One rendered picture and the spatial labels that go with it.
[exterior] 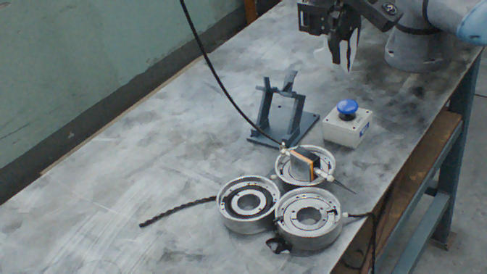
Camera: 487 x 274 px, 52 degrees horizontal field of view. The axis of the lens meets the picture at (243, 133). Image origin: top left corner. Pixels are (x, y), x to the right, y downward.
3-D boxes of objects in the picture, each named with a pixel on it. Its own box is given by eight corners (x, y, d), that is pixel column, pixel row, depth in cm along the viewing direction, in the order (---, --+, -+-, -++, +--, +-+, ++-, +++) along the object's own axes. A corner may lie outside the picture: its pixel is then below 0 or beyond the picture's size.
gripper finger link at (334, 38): (340, 54, 88) (339, 8, 83) (348, 56, 87) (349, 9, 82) (326, 66, 86) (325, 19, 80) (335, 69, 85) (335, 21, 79)
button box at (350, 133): (356, 150, 94) (356, 129, 91) (322, 139, 98) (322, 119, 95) (375, 127, 99) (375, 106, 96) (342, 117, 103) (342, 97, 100)
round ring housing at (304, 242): (281, 258, 77) (279, 241, 74) (273, 209, 85) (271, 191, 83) (349, 249, 76) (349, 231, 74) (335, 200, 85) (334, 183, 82)
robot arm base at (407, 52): (399, 36, 126) (402, -2, 120) (461, 47, 118) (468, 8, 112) (373, 64, 117) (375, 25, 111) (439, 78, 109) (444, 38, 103)
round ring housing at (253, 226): (211, 233, 82) (207, 217, 80) (230, 189, 90) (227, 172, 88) (274, 241, 79) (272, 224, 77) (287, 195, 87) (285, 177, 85)
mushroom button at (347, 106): (351, 133, 94) (351, 111, 91) (333, 127, 97) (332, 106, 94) (361, 121, 97) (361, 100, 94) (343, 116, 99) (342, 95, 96)
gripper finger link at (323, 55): (319, 72, 93) (318, 27, 88) (348, 80, 90) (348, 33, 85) (311, 81, 92) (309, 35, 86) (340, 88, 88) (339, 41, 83)
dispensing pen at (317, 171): (361, 198, 80) (287, 154, 91) (361, 178, 78) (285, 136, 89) (352, 205, 79) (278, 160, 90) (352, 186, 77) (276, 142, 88)
